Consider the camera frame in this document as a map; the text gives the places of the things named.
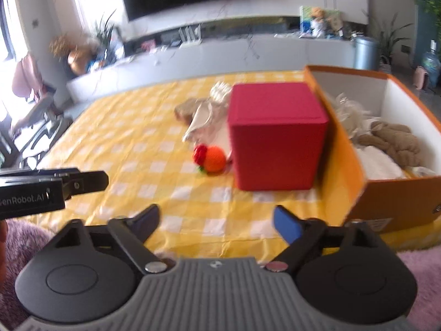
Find pink container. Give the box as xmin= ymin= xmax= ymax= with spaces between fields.
xmin=413 ymin=66 xmax=431 ymax=89

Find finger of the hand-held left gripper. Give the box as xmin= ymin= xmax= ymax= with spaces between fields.
xmin=61 ymin=170 xmax=110 ymax=201

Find grey trash bin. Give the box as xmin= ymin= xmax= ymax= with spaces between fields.
xmin=352 ymin=36 xmax=380 ymax=71

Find potted leafy plant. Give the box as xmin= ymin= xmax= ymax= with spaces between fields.
xmin=363 ymin=9 xmax=414 ymax=73

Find pink chair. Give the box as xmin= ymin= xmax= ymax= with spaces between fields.
xmin=9 ymin=53 xmax=66 ymax=132

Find white router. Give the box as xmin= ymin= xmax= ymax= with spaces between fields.
xmin=177 ymin=24 xmax=202 ymax=47

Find yellow checkered tablecloth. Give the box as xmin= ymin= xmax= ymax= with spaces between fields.
xmin=21 ymin=71 xmax=441 ymax=253

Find clear bagged items on table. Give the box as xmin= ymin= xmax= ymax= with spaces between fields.
xmin=182 ymin=98 xmax=231 ymax=143

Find dark brown teddy bear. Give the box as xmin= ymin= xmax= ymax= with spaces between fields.
xmin=174 ymin=98 xmax=207 ymax=124

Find white knitted item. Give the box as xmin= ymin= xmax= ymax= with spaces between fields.
xmin=209 ymin=81 xmax=233 ymax=106

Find purple fluffy rug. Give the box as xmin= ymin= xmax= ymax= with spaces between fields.
xmin=0 ymin=218 xmax=441 ymax=331

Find orange cardboard box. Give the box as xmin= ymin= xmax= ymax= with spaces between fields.
xmin=303 ymin=65 xmax=441 ymax=235

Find gold acorn vase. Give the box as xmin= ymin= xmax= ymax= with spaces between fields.
xmin=67 ymin=49 xmax=93 ymax=76

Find tan plush toy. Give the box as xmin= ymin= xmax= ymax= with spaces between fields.
xmin=356 ymin=119 xmax=426 ymax=168

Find white marble cabinet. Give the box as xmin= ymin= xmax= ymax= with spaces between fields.
xmin=65 ymin=34 xmax=359 ymax=111

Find glass vase with flowers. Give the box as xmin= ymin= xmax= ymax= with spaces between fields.
xmin=91 ymin=10 xmax=119 ymax=63

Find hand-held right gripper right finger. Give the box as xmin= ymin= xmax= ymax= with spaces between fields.
xmin=265 ymin=205 xmax=384 ymax=272

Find red cube box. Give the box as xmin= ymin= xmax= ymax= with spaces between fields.
xmin=227 ymin=82 xmax=329 ymax=191

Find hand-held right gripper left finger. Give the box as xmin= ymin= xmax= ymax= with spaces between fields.
xmin=52 ymin=204 xmax=173 ymax=274

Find orange knitted fruit toy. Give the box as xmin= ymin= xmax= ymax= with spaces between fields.
xmin=193 ymin=144 xmax=228 ymax=175

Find blue water jug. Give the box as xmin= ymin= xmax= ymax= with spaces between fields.
xmin=421 ymin=39 xmax=441 ymax=88

